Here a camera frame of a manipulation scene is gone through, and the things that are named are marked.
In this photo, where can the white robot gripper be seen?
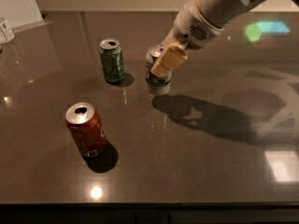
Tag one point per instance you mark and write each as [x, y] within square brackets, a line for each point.
[191, 26]

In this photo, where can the white 7up soda can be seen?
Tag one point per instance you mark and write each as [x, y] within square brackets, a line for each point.
[156, 85]

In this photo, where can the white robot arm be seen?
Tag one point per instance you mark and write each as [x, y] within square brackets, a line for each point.
[226, 10]

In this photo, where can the green soda can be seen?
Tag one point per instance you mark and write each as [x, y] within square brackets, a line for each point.
[110, 52]

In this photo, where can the red soda can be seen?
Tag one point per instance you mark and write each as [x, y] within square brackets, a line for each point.
[83, 122]

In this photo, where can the white container at left edge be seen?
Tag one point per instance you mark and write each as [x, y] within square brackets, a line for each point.
[6, 33]

